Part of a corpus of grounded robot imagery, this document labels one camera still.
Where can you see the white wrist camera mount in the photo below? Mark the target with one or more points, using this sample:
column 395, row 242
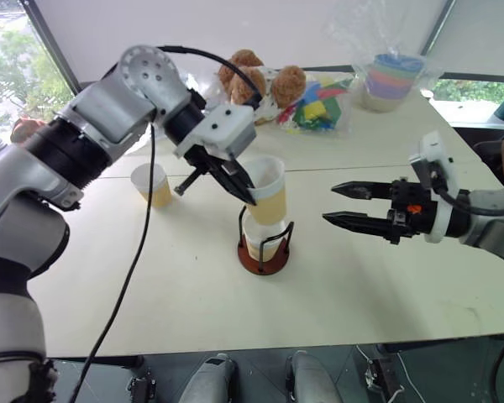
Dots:
column 227, row 126
column 434, row 144

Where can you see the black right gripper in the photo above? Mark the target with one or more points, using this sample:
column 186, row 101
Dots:
column 409, row 210

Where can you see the clear plastic bag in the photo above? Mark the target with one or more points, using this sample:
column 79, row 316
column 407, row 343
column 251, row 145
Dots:
column 361, row 38

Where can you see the bag of colourful blocks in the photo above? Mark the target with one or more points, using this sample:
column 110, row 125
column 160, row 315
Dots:
column 317, row 109

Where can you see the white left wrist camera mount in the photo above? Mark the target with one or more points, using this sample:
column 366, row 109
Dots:
column 227, row 126

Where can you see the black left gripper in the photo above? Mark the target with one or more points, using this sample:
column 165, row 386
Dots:
column 201, row 157

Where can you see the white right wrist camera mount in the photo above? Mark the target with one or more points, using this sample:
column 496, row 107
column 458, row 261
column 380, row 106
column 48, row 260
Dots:
column 434, row 144

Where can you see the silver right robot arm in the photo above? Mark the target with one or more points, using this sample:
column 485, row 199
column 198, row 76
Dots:
column 491, row 226

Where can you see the stack of colourful cups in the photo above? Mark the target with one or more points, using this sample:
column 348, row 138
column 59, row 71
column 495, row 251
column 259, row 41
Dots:
column 390, row 84

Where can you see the black metal bracket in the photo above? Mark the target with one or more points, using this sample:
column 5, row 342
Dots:
column 143, row 384
column 382, row 371

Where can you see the white and tan paper cup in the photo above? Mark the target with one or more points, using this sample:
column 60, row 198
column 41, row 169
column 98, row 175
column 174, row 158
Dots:
column 271, row 197
column 256, row 241
column 159, row 184

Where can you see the person's bare hand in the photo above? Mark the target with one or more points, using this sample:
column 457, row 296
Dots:
column 25, row 129

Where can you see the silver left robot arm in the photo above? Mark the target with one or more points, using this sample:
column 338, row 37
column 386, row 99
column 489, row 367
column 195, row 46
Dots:
column 109, row 109

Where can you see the brown plush toy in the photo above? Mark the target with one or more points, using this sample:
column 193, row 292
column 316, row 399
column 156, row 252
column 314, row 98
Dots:
column 289, row 86

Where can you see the grey rounded leg cover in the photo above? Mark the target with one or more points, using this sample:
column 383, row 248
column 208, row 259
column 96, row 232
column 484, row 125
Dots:
column 210, row 380
column 313, row 378

